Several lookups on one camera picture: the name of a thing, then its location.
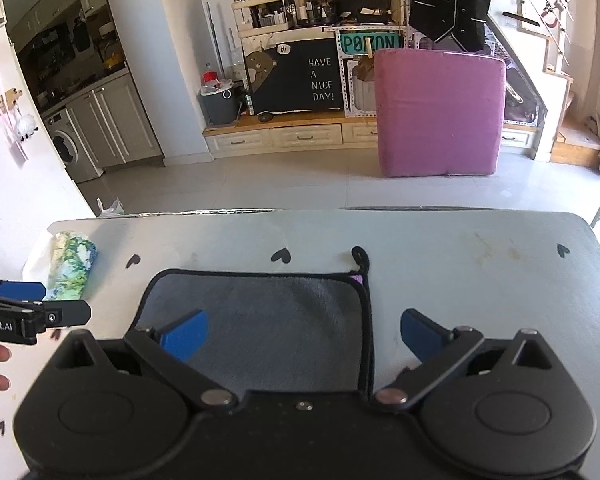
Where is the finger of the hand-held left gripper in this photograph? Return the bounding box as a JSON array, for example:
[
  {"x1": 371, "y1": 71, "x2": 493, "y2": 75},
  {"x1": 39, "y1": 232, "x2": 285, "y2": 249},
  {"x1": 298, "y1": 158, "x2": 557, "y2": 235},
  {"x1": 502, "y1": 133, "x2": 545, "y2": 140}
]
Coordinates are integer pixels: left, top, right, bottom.
[
  {"x1": 0, "y1": 277, "x2": 47, "y2": 306},
  {"x1": 22, "y1": 299, "x2": 92, "y2": 329}
]

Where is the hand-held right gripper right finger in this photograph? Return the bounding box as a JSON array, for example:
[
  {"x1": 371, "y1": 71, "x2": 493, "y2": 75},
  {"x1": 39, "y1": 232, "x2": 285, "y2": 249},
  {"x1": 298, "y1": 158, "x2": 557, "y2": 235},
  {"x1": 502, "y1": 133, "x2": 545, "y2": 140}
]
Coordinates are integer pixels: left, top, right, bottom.
[{"x1": 373, "y1": 308, "x2": 555, "y2": 409}]

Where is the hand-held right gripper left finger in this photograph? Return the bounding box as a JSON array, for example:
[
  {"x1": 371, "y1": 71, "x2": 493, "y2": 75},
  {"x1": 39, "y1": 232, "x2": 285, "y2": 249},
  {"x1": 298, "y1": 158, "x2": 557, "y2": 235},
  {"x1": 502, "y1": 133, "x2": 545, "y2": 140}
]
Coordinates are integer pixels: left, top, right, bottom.
[{"x1": 55, "y1": 308, "x2": 239, "y2": 409}]

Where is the grey towel with black edging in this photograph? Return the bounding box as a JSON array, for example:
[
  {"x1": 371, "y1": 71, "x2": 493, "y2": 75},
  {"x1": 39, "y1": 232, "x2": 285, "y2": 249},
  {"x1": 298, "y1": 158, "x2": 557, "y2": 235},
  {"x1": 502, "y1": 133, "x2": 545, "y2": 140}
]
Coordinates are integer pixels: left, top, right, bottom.
[{"x1": 137, "y1": 246, "x2": 377, "y2": 397}]

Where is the green floral rolled cloth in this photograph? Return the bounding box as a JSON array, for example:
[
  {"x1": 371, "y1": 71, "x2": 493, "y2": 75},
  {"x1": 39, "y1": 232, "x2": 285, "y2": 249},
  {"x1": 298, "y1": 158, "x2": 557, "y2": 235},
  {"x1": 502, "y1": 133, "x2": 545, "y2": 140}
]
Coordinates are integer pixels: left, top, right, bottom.
[{"x1": 46, "y1": 231, "x2": 99, "y2": 302}]

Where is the crumpled white plastic bag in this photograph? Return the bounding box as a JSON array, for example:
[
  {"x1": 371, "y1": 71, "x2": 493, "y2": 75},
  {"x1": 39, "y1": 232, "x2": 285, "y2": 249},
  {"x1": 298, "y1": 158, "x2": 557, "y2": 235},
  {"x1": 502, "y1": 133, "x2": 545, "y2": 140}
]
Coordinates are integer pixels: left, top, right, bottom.
[{"x1": 96, "y1": 197, "x2": 126, "y2": 217}]

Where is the silver washing machine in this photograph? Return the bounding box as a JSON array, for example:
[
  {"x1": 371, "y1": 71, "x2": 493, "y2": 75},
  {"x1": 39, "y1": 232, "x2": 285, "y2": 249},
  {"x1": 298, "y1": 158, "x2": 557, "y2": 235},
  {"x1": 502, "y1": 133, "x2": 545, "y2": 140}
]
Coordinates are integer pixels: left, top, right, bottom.
[{"x1": 42, "y1": 107, "x2": 104, "y2": 184}]

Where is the cream kitchen cabinet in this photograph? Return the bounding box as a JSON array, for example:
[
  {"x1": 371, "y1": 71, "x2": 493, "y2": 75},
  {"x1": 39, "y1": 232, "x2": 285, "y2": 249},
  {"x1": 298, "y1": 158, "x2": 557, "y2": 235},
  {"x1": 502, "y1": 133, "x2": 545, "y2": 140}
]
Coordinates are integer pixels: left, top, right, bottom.
[{"x1": 64, "y1": 71, "x2": 164, "y2": 172}]

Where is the pink cushion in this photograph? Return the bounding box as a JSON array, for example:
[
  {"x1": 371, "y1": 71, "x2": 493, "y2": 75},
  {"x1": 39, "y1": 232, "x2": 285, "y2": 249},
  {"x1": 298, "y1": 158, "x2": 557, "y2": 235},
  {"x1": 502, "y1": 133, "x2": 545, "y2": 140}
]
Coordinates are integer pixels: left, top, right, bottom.
[{"x1": 373, "y1": 49, "x2": 508, "y2": 179}]

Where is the wooden drawer platform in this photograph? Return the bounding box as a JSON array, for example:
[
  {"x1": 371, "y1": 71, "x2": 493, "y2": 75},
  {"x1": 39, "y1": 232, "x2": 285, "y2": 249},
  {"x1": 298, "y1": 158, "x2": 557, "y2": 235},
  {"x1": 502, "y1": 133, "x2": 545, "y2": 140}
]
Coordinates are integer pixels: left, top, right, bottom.
[{"x1": 202, "y1": 109, "x2": 540, "y2": 162}]

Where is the grey trash bin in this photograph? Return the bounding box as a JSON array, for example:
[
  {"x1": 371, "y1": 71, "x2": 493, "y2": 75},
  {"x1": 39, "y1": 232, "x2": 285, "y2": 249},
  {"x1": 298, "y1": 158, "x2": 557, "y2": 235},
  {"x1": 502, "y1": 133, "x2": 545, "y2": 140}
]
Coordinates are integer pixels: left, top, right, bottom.
[{"x1": 199, "y1": 86, "x2": 242, "y2": 127}]

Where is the black printed curtain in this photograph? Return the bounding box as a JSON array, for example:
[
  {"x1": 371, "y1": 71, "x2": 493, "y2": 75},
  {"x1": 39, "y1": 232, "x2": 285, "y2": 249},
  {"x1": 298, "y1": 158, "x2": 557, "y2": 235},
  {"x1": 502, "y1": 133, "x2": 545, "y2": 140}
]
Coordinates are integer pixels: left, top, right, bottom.
[{"x1": 242, "y1": 39, "x2": 345, "y2": 117}]

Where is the wooden staircase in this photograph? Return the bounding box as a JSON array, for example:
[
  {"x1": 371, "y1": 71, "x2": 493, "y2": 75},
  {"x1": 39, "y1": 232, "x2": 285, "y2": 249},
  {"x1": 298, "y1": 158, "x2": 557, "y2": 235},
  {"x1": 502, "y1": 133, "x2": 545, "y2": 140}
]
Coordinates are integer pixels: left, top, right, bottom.
[{"x1": 484, "y1": 0, "x2": 600, "y2": 170}]

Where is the teal sign plate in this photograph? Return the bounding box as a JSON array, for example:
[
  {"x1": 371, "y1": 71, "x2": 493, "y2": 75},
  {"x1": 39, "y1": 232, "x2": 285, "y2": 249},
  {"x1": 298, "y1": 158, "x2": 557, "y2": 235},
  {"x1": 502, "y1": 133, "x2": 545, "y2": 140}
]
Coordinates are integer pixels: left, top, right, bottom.
[{"x1": 338, "y1": 33, "x2": 402, "y2": 56}]

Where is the white storage rack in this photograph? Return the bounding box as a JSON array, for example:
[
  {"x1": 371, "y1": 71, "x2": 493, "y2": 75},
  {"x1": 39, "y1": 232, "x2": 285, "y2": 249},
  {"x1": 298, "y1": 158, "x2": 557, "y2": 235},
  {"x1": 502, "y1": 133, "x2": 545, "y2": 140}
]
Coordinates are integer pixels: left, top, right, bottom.
[{"x1": 231, "y1": 0, "x2": 292, "y2": 38}]

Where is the black vest with white trim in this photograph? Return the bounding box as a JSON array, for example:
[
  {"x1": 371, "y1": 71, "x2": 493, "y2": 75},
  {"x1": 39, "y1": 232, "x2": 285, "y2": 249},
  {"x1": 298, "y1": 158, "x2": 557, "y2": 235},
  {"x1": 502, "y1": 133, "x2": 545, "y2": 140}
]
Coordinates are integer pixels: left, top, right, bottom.
[{"x1": 409, "y1": 0, "x2": 493, "y2": 54}]

